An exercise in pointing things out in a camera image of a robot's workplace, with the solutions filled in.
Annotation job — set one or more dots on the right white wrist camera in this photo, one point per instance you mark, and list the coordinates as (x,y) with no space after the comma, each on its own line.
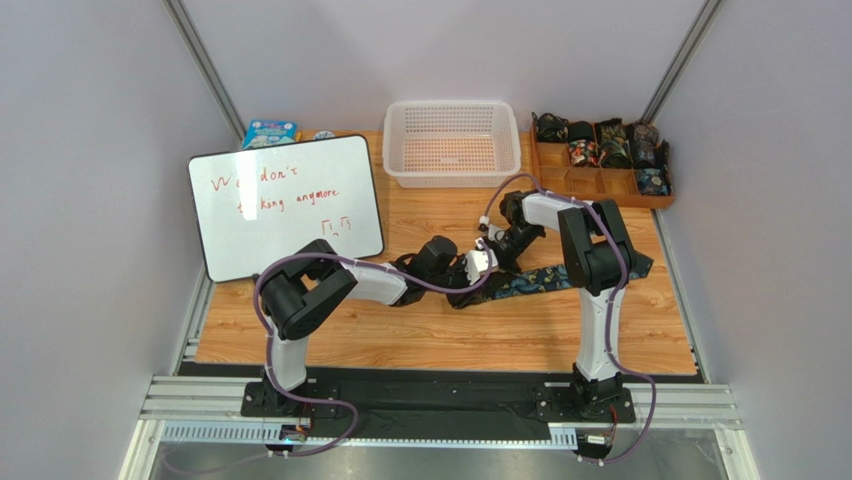
(490,231)

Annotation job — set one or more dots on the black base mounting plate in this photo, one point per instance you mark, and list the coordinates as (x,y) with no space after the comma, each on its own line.
(427,404)

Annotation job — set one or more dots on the rolled grey dark tie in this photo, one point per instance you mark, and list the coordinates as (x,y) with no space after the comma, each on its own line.
(643,139)

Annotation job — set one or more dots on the rolled blue floral tie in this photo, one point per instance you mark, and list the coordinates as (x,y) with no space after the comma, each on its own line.
(653,182)

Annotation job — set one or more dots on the dark blue floral necktie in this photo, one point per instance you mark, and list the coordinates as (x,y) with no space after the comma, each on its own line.
(504,285)

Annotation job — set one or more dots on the aluminium rail frame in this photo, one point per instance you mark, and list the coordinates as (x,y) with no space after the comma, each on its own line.
(685,429)

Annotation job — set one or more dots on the wooden compartment tray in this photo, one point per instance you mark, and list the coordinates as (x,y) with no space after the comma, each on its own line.
(550,163)

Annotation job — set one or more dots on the blue printed box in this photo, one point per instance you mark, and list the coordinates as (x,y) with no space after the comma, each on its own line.
(264,133)

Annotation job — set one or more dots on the rolled green dark tie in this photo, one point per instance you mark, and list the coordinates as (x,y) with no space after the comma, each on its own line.
(613,144)

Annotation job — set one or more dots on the rolled red floral tie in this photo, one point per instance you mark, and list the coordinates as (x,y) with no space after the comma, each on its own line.
(582,147)

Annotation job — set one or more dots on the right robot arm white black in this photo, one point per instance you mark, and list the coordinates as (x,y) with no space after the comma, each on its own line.
(598,258)

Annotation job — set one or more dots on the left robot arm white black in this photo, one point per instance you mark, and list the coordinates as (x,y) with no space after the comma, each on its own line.
(295,295)

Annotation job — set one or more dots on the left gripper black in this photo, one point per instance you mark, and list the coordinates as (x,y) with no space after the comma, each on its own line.
(462,281)

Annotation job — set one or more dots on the small white round object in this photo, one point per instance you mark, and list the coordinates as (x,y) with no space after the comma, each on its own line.
(324,134)

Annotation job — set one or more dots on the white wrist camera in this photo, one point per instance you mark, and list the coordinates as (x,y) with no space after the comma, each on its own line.
(490,231)
(480,261)

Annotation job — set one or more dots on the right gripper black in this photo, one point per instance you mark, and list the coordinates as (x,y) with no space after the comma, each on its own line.
(502,242)

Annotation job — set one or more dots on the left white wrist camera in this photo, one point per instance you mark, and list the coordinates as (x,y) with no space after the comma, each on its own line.
(480,261)

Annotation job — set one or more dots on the white plastic perforated basket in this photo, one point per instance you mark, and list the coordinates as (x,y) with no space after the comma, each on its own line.
(451,143)

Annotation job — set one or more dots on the whiteboard with red writing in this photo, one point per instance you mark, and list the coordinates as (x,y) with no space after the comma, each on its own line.
(254,207)

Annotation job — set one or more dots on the rolled dark tie far left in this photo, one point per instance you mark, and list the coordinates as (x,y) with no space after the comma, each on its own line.
(551,128)

